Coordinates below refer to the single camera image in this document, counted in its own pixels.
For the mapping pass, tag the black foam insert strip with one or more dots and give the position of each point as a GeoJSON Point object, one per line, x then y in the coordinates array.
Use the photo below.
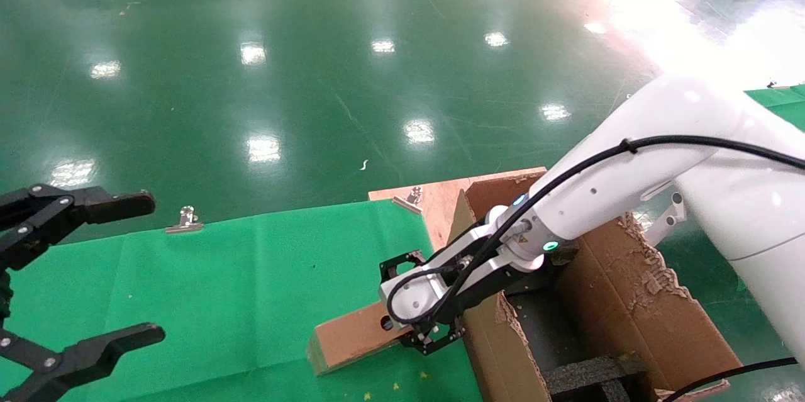
{"type": "Point", "coordinates": [585, 377]}

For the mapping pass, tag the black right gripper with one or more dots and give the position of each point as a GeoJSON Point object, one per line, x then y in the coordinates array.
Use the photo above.
{"type": "Point", "coordinates": [490, 289]}

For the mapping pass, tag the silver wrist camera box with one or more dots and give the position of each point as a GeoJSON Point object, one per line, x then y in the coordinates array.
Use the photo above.
{"type": "Point", "coordinates": [418, 292]}

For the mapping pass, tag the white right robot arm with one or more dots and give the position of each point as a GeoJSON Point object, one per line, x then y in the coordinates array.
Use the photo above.
{"type": "Point", "coordinates": [692, 156]}

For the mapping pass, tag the white table leg bracket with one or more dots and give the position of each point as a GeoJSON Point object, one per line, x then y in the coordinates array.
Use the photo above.
{"type": "Point", "coordinates": [670, 216]}

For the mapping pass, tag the large open cardboard carton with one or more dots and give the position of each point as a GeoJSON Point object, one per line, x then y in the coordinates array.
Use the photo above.
{"type": "Point", "coordinates": [660, 326]}

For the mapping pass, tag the large green tablecloth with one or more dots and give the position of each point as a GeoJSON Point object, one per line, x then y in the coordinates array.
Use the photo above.
{"type": "Point", "coordinates": [220, 295]}

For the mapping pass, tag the small brown cardboard box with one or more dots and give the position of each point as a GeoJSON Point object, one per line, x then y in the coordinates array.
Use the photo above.
{"type": "Point", "coordinates": [352, 336]}

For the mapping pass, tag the green tablecloth with hanging corner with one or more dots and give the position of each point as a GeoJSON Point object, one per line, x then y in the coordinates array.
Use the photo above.
{"type": "Point", "coordinates": [780, 95]}

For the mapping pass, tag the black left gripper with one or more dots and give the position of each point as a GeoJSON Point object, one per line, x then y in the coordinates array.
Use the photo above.
{"type": "Point", "coordinates": [4, 295]}

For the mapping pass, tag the silver camera mounting bracket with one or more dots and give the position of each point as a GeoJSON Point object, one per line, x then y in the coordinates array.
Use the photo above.
{"type": "Point", "coordinates": [468, 241]}

